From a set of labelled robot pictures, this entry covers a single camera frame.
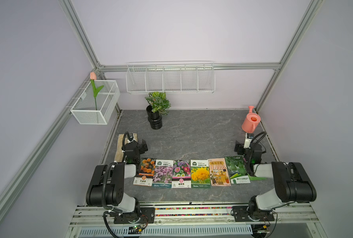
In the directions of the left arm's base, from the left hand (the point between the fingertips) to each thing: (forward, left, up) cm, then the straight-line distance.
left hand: (136, 142), depth 93 cm
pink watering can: (+9, -77, +4) cm, 77 cm away
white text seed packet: (-17, -62, -8) cm, 65 cm away
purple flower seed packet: (-19, -16, -7) cm, 26 cm away
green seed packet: (-31, -60, +12) cm, 69 cm away
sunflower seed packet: (-21, -38, -7) cm, 44 cm away
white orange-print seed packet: (-20, -50, -7) cm, 54 cm away
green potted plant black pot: (+16, -16, +17) cm, 28 cm away
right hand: (-4, -68, -1) cm, 68 cm away
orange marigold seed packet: (-20, -6, -8) cm, 22 cm away
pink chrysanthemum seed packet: (-20, -27, -7) cm, 35 cm away
